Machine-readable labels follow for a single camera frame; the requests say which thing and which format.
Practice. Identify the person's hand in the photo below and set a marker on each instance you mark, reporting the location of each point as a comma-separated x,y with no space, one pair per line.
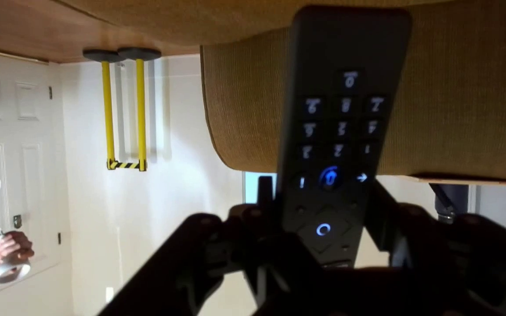
17,246

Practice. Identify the yellow black stand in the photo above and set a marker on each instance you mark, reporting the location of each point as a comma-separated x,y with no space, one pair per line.
142,106

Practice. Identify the brown fabric sofa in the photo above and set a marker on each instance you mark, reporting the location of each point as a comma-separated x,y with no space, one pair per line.
470,88

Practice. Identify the white panel door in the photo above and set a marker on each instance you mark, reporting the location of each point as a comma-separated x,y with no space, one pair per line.
26,116

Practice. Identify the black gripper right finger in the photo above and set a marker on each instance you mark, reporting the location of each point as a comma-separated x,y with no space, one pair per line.
470,264

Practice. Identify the white VR controller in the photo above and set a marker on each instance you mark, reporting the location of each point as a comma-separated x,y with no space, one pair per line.
10,274

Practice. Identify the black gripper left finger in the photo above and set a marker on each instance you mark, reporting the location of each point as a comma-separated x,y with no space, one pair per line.
207,264

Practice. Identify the black remote control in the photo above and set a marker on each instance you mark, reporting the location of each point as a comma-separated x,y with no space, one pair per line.
335,88

